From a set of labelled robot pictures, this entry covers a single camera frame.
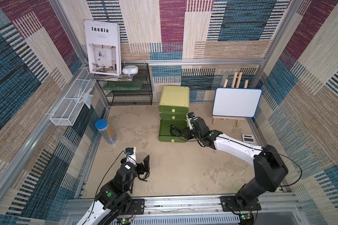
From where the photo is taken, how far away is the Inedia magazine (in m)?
0.76

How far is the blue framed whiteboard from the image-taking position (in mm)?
943

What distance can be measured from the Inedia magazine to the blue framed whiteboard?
657 millimetres
